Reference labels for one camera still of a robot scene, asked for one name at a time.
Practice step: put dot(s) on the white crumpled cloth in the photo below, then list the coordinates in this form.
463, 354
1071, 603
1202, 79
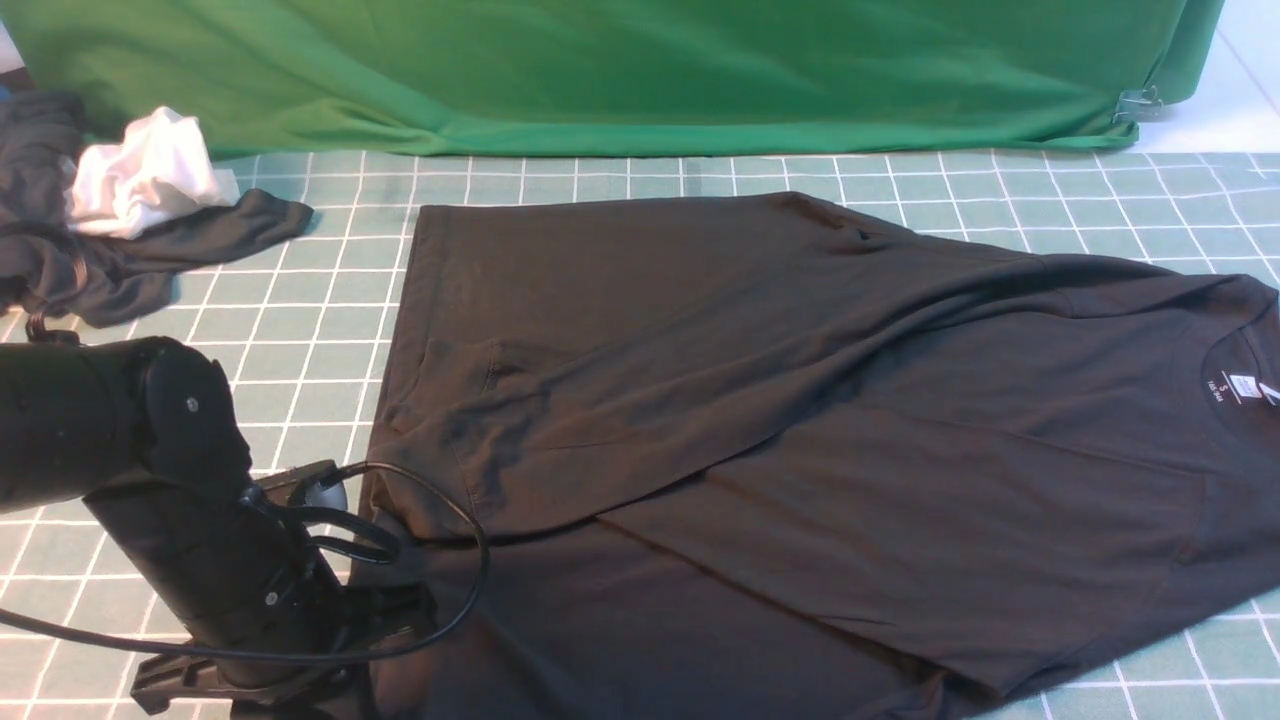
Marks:
159, 172

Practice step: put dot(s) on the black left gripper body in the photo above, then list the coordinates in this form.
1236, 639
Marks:
280, 659

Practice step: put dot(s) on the green backdrop cloth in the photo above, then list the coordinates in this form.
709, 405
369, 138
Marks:
644, 79

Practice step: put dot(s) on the dark crumpled garment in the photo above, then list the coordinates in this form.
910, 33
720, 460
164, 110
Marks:
51, 270

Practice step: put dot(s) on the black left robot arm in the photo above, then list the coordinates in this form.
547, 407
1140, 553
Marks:
144, 433

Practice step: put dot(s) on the gray long sleeve shirt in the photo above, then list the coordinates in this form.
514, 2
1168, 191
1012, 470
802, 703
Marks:
772, 458

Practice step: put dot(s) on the green grid table mat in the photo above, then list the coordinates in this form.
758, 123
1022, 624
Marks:
302, 331

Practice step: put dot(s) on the metal binder clip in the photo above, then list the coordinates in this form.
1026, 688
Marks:
1137, 106

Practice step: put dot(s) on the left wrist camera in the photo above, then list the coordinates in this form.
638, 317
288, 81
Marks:
315, 484

